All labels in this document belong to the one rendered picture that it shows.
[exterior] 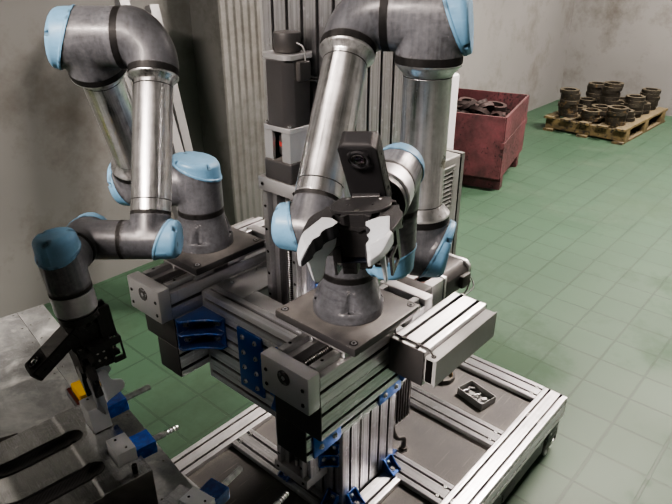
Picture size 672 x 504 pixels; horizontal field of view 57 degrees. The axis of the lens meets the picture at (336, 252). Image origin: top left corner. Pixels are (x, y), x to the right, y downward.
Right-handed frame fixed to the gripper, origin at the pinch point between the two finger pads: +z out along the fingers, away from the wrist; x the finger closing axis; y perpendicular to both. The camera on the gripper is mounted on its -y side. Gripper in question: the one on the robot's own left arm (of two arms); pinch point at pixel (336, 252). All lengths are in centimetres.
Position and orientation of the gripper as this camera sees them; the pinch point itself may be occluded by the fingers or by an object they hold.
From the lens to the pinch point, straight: 61.4
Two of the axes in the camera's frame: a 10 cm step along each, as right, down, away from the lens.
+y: 1.3, 9.0, 4.1
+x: -9.5, 0.0, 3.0
